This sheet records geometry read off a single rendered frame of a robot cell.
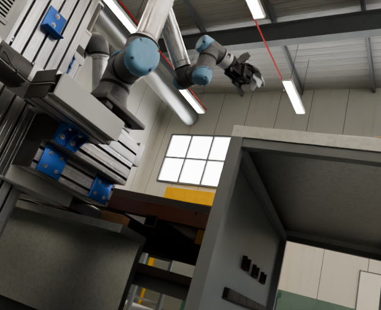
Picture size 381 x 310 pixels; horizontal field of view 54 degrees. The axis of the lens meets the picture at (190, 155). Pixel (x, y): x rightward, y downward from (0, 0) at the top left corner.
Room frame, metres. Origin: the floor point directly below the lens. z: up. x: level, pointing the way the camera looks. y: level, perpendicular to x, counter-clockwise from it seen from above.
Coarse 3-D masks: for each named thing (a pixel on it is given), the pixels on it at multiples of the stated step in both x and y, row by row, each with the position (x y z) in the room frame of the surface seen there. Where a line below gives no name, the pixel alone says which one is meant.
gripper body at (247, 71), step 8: (232, 64) 1.29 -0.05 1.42; (240, 64) 1.33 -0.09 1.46; (248, 64) 1.33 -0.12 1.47; (224, 72) 1.32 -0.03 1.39; (232, 72) 1.32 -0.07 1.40; (240, 72) 1.33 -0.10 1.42; (248, 72) 1.33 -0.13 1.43; (232, 80) 1.37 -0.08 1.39; (240, 80) 1.34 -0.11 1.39; (248, 80) 1.32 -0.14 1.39; (240, 88) 1.39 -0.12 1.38
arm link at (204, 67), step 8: (200, 56) 1.24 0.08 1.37; (208, 56) 1.23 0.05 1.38; (200, 64) 1.23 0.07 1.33; (208, 64) 1.23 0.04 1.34; (192, 72) 1.27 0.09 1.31; (200, 72) 1.23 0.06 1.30; (208, 72) 1.23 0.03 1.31; (192, 80) 1.27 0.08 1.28; (200, 80) 1.26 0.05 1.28; (208, 80) 1.25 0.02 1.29
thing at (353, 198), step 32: (256, 128) 1.04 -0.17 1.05; (256, 160) 1.30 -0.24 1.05; (288, 160) 1.21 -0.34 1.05; (320, 160) 1.13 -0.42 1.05; (288, 192) 1.54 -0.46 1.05; (320, 192) 1.42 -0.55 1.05; (352, 192) 1.32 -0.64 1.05; (288, 224) 2.08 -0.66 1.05; (320, 224) 1.88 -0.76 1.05; (352, 224) 1.72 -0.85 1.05
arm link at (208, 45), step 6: (204, 36) 1.22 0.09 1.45; (198, 42) 1.24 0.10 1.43; (204, 42) 1.21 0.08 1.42; (210, 42) 1.22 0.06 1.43; (216, 42) 1.23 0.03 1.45; (198, 48) 1.23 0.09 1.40; (204, 48) 1.22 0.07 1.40; (210, 48) 1.23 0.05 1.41; (216, 48) 1.23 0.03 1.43; (222, 48) 1.25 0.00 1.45; (216, 54) 1.24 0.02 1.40; (222, 54) 1.25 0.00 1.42
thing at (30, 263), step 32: (32, 224) 1.75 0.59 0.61; (64, 224) 1.67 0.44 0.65; (0, 256) 1.79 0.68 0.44; (32, 256) 1.71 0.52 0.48; (64, 256) 1.64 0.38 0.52; (96, 256) 1.58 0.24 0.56; (128, 256) 1.51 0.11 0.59; (0, 288) 1.76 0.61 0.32; (32, 288) 1.68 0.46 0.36; (64, 288) 1.62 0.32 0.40; (96, 288) 1.55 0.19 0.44; (128, 288) 1.53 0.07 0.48
